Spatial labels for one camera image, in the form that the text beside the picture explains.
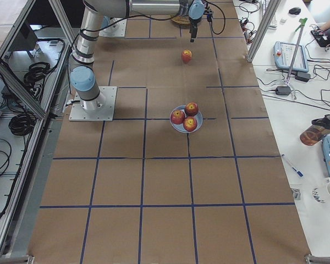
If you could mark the blue white pen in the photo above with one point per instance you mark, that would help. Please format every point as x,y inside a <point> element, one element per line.
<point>297,171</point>

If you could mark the black power adapter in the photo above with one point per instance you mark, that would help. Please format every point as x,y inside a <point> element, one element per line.
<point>283,90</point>

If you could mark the red apple plate left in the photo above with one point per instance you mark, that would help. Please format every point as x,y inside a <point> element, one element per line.
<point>191,109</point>

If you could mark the white keyboard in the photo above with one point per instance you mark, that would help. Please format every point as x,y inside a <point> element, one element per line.
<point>268,13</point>

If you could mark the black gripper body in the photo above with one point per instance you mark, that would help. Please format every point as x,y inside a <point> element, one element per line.
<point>193,23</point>

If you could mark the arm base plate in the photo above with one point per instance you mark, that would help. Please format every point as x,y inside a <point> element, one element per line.
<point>117,30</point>
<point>100,109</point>

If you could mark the red apple plate right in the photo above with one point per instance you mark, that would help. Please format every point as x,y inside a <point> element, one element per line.
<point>177,117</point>

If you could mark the grabber stick green tip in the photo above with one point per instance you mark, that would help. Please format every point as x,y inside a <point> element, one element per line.
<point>302,22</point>

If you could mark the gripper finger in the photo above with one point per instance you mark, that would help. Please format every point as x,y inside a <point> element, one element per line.
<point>193,37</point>

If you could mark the woven wicker basket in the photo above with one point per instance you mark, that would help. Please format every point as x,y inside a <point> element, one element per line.
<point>181,20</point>

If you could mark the aluminium profile post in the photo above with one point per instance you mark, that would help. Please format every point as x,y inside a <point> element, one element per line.
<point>261,31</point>

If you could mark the red apple plate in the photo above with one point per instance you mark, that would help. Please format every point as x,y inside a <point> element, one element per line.
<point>177,117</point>
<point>191,109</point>
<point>190,123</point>

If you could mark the light blue plate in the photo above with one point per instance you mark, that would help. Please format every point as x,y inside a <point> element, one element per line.
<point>180,127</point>

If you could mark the black computer mouse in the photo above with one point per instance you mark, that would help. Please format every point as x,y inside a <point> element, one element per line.
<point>295,11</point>

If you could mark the aluminium frame rack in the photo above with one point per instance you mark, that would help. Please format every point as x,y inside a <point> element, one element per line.
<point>22,122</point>

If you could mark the red yellow apple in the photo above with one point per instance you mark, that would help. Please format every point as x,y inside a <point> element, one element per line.
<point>186,56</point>

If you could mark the red apple plate front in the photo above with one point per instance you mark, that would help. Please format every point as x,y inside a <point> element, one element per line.
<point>190,123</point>

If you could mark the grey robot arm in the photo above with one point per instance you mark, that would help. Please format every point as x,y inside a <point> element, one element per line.
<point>194,10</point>
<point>99,66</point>

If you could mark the teach pendant blue grey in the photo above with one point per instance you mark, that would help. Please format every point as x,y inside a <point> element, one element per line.
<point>283,55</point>

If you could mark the brown patterned water bottle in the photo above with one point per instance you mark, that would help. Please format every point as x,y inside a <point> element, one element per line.
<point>317,131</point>

